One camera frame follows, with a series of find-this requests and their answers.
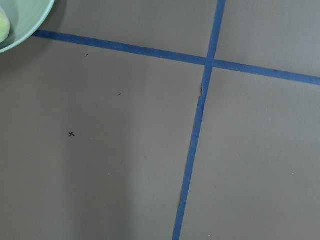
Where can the green plate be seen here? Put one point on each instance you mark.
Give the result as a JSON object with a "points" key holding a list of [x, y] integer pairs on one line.
{"points": [[25, 17]]}

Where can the pink green peach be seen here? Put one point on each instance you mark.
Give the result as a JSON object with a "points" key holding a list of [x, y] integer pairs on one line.
{"points": [[5, 25]]}

